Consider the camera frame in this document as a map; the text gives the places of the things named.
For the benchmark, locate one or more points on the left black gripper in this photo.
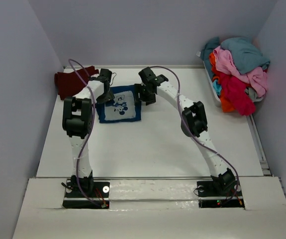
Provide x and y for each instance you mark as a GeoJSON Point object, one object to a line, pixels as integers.
{"type": "Point", "coordinates": [108, 97]}

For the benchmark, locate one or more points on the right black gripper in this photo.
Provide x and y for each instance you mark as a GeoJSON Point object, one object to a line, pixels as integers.
{"type": "Point", "coordinates": [138, 88]}

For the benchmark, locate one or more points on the navy blue t shirt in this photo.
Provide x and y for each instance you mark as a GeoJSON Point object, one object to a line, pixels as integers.
{"type": "Point", "coordinates": [122, 108]}

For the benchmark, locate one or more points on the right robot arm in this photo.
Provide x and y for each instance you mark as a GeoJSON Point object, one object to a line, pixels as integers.
{"type": "Point", "coordinates": [224, 176]}

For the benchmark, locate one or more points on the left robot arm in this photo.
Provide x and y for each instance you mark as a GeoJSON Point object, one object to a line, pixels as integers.
{"type": "Point", "coordinates": [78, 121]}

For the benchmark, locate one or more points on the folded dark red shirt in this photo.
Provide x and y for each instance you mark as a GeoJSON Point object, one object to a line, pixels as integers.
{"type": "Point", "coordinates": [69, 84]}

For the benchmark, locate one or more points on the light blue t shirt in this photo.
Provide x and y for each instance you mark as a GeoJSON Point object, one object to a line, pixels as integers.
{"type": "Point", "coordinates": [216, 85]}

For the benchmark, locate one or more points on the orange t shirt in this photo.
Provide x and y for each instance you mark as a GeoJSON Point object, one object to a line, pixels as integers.
{"type": "Point", "coordinates": [225, 103]}

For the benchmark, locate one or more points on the magenta t shirt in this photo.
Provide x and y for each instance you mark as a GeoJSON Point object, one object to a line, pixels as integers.
{"type": "Point", "coordinates": [234, 91]}

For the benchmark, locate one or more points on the grey blue t shirt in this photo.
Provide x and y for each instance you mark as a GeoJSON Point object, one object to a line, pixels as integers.
{"type": "Point", "coordinates": [246, 56]}

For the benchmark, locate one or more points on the light pink t shirt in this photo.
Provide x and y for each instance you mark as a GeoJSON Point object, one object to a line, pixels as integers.
{"type": "Point", "coordinates": [257, 78]}

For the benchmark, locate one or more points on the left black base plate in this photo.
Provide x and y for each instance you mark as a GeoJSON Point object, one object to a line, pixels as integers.
{"type": "Point", "coordinates": [98, 198]}

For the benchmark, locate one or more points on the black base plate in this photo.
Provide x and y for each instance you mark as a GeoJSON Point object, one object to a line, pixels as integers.
{"type": "Point", "coordinates": [98, 198]}
{"type": "Point", "coordinates": [209, 197]}

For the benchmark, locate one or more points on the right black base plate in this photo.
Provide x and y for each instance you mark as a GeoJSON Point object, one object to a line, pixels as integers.
{"type": "Point", "coordinates": [209, 197]}

